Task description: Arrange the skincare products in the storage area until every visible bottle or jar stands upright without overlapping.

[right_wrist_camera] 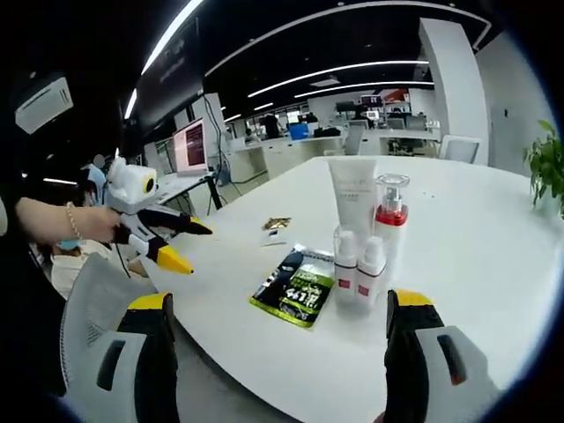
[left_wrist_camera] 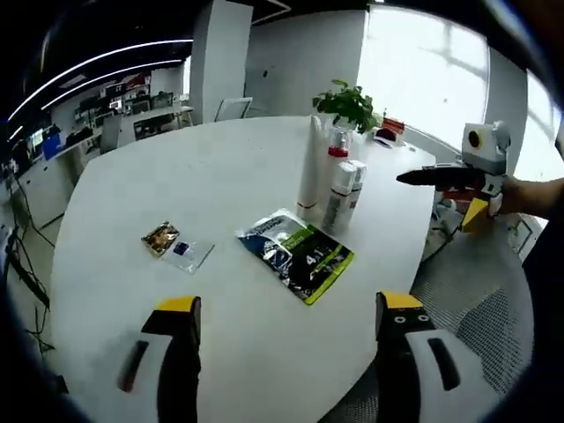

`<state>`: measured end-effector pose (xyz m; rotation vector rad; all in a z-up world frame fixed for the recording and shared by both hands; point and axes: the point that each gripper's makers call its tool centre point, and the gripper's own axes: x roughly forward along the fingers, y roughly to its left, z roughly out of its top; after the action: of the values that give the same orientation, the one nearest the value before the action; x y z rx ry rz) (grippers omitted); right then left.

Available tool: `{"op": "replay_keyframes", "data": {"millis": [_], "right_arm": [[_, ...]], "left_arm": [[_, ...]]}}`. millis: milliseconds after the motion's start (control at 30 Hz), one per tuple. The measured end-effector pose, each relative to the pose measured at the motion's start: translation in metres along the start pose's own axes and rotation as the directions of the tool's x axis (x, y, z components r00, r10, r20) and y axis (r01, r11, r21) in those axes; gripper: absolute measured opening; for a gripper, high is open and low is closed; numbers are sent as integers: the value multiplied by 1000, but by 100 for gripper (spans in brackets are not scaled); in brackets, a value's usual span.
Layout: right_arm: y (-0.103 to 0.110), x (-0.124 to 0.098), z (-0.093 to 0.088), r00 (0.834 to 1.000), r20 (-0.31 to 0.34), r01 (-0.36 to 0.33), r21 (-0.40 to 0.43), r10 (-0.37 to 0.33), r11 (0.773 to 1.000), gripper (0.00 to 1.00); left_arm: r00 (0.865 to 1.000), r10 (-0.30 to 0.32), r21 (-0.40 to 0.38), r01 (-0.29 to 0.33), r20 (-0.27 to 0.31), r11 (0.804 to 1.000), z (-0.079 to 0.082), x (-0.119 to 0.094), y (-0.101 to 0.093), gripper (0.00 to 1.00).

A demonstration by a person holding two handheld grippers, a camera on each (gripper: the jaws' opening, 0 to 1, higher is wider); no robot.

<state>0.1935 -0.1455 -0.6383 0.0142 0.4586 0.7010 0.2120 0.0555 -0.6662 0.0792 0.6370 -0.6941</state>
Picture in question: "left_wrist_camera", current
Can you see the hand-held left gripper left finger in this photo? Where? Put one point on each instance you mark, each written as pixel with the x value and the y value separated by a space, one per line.
pixel 185 352

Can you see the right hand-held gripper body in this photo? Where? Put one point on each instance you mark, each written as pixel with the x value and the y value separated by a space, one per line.
pixel 489 154

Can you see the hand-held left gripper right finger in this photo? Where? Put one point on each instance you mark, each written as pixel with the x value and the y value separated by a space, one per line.
pixel 396 352

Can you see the clear blue skincare sachet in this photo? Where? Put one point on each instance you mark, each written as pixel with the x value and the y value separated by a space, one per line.
pixel 189 255

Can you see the large white skincare bottle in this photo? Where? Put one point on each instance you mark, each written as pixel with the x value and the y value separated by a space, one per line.
pixel 339 152

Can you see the gold skincare sachet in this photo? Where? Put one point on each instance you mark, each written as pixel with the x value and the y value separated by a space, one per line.
pixel 161 238

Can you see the black green skincare sachet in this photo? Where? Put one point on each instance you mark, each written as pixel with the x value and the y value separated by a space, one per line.
pixel 317 264

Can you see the white skincare tube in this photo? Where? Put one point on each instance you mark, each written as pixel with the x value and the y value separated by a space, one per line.
pixel 310 176

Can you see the blue grey skincare sachet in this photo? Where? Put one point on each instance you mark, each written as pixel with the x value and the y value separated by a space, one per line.
pixel 264 233

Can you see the blue storage bin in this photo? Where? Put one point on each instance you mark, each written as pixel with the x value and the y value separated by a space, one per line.
pixel 51 146

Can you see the person's right hand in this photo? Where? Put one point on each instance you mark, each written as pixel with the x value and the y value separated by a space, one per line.
pixel 522 196

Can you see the red box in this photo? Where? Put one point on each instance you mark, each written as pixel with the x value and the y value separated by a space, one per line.
pixel 393 127

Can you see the green potted plant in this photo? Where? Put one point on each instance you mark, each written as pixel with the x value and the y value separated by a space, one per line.
pixel 348 103

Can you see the grey swivel chair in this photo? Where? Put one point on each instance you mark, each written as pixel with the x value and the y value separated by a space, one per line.
pixel 111 132

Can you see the white square pillar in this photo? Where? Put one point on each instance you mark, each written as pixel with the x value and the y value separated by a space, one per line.
pixel 220 61

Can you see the white frame chair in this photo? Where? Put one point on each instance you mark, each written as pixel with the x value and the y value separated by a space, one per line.
pixel 233 108

